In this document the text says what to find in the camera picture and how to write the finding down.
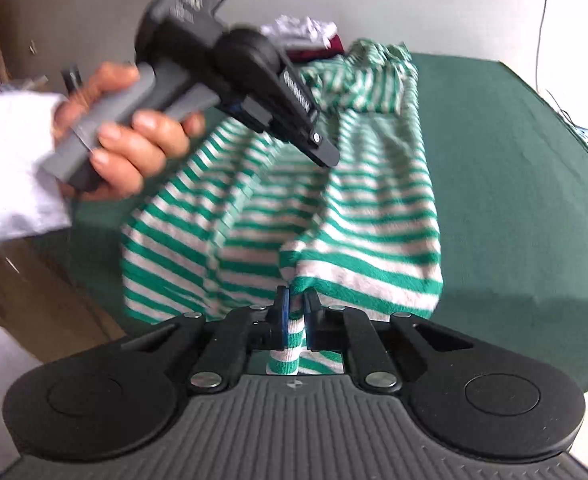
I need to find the person's left hand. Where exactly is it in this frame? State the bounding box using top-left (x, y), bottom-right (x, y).
top-left (52, 61), bottom-right (207, 202)

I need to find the dark red folded sweater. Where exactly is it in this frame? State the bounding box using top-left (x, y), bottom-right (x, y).
top-left (284, 35), bottom-right (345, 64)

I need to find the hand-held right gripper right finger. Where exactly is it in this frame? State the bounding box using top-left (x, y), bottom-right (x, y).
top-left (304, 289), bottom-right (472, 393)

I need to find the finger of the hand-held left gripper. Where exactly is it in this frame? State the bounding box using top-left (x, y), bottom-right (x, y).
top-left (273, 64), bottom-right (341, 168)

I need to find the green table cloth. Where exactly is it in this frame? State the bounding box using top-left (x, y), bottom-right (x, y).
top-left (28, 50), bottom-right (588, 396)

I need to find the dark wall cable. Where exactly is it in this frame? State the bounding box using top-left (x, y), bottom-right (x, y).
top-left (535, 0), bottom-right (551, 93)

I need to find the white folded shirt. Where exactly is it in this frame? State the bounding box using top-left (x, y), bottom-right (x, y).
top-left (261, 15), bottom-right (337, 50)

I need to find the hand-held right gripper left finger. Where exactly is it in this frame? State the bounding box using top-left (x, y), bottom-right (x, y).
top-left (121, 286), bottom-right (291, 395)

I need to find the green white striped shirt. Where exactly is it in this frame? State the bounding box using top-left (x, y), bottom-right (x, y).
top-left (121, 39), bottom-right (445, 376)

